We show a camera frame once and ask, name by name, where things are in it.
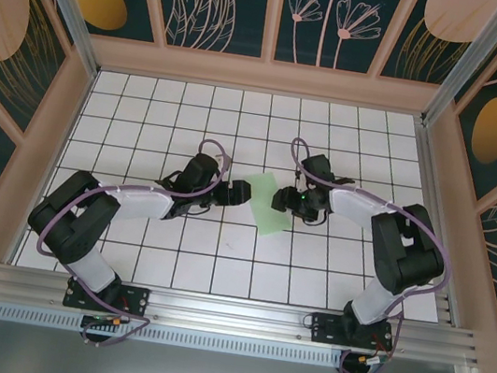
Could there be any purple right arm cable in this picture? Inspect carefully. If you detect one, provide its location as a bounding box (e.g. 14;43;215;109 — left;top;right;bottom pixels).
256;136;470;373

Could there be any aluminium frame post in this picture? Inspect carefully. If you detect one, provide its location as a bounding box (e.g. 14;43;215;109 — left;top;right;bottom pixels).
3;0;111;79
421;0;497;136

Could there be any light green cloth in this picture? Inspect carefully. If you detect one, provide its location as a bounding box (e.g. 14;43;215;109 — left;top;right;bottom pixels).
234;166;302;242

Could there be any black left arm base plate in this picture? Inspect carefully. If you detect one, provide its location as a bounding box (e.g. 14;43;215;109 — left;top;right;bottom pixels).
62;274;152;321

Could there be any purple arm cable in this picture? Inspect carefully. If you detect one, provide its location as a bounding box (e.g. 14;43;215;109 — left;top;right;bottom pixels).
256;136;470;373
21;114;237;365

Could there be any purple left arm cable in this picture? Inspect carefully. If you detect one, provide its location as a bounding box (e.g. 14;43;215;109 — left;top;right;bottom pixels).
21;114;237;365

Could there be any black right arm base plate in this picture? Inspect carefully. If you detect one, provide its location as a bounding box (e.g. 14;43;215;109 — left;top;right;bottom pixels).
307;309;396;356

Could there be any yellow connector power lead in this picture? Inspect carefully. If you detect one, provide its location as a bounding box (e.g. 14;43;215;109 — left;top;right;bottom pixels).
357;332;396;369
82;309;134;333

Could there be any long aluminium mounting rail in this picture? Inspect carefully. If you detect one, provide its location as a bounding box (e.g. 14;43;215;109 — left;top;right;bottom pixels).
0;254;490;373

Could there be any grey slotted cable duct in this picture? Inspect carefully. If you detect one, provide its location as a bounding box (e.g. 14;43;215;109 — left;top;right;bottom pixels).
0;301;346;373

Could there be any aluminium side rail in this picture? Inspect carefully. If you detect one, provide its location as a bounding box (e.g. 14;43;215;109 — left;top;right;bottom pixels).
386;116;493;331

